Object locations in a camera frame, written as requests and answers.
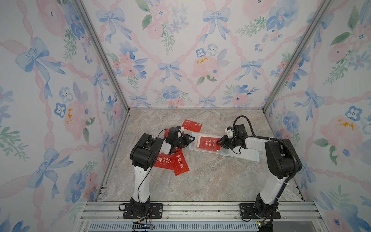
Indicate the left aluminium corner post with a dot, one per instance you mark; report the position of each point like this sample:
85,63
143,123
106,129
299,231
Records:
86,21

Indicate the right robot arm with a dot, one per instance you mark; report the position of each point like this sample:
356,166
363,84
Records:
282,160

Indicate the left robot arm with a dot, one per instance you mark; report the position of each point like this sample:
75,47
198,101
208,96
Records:
144,155

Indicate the aluminium corner post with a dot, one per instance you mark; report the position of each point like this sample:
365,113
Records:
86,21
301,46

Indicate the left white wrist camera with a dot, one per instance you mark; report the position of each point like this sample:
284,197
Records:
181,129

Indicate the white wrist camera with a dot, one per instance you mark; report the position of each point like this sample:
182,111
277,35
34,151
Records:
181,129
229,132

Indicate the right aluminium corner post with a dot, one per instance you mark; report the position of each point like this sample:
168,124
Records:
301,46

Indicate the red card 100 percent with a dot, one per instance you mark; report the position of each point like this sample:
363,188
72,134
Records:
180,164

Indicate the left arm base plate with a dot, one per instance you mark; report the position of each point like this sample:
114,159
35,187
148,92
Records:
135,211

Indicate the red card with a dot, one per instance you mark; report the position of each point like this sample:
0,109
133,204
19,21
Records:
208,143
165,161
166,133
192,126

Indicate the aluminium front rail frame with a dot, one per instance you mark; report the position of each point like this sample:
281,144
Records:
201,217

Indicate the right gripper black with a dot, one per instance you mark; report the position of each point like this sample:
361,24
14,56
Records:
223,141

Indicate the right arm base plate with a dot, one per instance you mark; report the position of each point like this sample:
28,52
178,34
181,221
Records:
253,211

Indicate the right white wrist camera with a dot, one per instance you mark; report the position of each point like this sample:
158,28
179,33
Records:
229,132

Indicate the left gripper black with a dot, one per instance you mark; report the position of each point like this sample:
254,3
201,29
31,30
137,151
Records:
187,141

